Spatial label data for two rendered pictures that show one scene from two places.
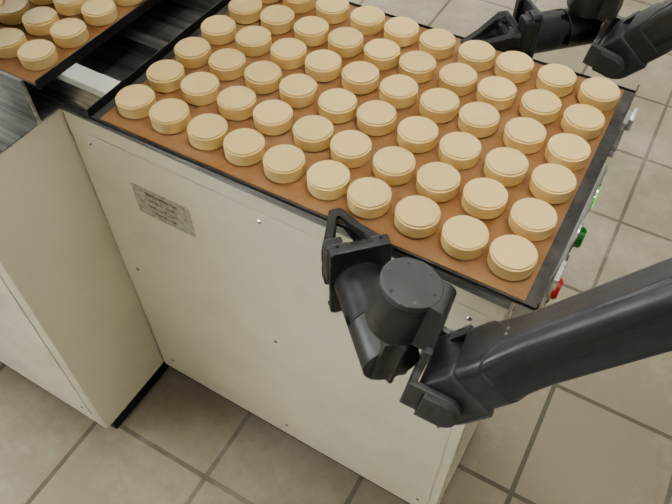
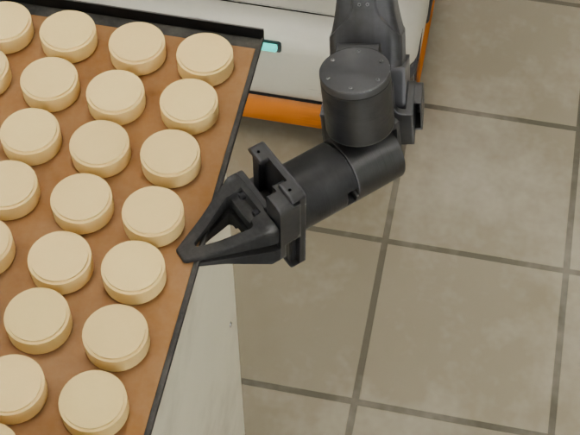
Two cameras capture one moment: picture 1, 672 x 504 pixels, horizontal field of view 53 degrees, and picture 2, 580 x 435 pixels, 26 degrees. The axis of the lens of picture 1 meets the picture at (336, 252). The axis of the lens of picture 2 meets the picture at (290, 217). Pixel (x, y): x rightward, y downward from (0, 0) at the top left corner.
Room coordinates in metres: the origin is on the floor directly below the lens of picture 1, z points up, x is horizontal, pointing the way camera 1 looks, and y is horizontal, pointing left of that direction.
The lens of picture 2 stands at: (0.59, 0.54, 1.75)
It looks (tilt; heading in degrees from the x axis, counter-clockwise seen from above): 56 degrees down; 252
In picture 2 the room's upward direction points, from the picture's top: straight up
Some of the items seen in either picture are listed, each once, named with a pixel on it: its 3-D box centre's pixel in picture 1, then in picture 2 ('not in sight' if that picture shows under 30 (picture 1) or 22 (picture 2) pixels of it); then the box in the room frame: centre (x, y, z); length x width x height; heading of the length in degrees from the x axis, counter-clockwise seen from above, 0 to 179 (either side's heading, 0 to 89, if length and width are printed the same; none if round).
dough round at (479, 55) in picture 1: (476, 55); not in sight; (0.79, -0.19, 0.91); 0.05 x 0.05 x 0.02
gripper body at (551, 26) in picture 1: (537, 32); not in sight; (0.86, -0.29, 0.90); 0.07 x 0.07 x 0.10; 15
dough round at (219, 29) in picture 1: (218, 30); not in sight; (0.85, 0.17, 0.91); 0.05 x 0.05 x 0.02
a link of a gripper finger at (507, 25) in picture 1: (490, 46); not in sight; (0.84, -0.23, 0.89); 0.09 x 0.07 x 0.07; 105
